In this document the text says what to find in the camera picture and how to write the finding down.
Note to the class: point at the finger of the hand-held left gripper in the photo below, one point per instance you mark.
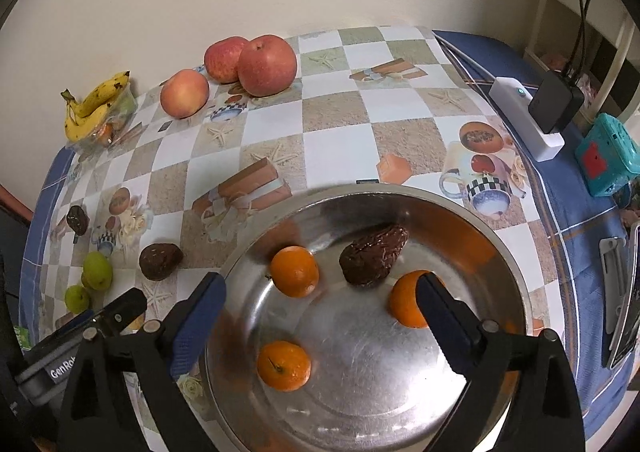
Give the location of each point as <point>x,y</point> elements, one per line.
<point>125,308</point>
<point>70,324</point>

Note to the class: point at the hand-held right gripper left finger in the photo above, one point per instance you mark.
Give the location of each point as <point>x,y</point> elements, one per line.
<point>196,323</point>

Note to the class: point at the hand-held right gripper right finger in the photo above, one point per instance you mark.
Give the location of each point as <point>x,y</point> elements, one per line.
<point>441,318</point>

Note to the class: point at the large green jujube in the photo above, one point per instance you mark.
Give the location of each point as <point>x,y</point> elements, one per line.
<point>97,269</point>

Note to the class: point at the large brown wrinkled avocado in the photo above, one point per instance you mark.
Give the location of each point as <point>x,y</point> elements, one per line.
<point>160,261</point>

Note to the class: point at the stainless steel bowl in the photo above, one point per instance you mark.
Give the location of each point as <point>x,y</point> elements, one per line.
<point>350,357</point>

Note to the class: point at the orange mandarin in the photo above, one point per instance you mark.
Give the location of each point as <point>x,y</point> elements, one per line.
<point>402,299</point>
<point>283,365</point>
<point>295,270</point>

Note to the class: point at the blue tablecloth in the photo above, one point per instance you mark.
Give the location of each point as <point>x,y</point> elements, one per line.
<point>575,232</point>

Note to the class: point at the grey phone stand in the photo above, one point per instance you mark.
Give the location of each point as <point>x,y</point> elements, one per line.
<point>612,277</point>

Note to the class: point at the smartphone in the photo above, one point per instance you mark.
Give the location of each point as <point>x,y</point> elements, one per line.
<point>629,317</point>

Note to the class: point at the clear plastic container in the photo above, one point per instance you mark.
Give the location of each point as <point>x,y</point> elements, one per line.
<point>122,107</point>

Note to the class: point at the checked printed tablecloth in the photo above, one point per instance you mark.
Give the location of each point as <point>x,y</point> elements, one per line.
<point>325,142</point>

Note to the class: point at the yellow banana bunch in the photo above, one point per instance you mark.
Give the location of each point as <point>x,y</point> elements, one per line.
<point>100,95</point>

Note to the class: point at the pale pink apple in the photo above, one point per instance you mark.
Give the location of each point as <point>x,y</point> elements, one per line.
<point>184,93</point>

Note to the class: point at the teal box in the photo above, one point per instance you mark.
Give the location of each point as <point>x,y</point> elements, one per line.
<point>605,157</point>

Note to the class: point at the white power strip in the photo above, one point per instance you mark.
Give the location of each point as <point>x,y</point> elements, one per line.
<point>505,92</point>

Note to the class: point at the black charger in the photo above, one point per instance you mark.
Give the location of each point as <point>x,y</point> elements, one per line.
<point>555,102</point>

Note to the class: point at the large red apple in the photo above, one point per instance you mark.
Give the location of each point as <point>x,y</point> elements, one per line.
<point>267,65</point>

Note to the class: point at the white wooden chair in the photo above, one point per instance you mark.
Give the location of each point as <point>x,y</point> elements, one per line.
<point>617,60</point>

